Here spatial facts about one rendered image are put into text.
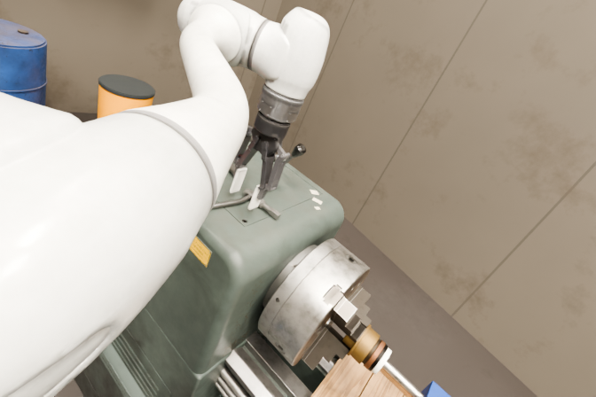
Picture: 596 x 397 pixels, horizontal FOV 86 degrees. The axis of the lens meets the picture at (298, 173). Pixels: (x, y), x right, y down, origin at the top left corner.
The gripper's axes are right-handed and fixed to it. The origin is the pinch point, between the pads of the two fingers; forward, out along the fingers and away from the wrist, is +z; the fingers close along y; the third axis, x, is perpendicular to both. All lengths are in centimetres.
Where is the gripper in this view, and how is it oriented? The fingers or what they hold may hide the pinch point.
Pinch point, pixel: (247, 190)
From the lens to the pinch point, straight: 79.4
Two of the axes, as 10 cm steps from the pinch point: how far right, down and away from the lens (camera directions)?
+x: 5.8, -1.7, 8.0
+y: 7.3, 5.5, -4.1
